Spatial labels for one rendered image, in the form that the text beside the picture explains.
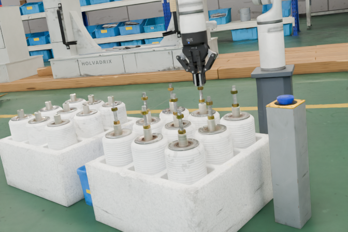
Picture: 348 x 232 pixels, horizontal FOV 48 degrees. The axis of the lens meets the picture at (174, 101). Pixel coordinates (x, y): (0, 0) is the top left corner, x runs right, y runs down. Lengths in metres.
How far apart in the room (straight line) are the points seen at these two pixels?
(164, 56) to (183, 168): 2.34
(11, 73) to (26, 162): 2.75
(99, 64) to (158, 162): 2.54
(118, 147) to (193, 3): 0.44
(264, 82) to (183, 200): 0.70
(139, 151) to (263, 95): 0.65
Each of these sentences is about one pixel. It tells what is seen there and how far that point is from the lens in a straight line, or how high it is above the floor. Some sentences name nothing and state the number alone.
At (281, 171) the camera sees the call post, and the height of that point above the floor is 0.15.
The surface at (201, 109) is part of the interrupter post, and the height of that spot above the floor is 0.27.
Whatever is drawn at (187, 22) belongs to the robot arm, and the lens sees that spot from 1.10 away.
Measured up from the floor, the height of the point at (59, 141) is 0.20.
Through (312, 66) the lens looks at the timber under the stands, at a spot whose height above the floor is 0.05.
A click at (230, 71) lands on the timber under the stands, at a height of 0.06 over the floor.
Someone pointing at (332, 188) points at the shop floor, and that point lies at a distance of 1.25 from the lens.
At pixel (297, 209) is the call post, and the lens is 1.03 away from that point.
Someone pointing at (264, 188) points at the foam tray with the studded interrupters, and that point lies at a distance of 1.14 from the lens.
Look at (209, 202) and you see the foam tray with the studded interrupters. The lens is 0.92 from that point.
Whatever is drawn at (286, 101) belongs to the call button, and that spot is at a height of 0.32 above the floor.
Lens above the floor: 0.57
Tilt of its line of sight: 13 degrees down
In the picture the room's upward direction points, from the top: 8 degrees counter-clockwise
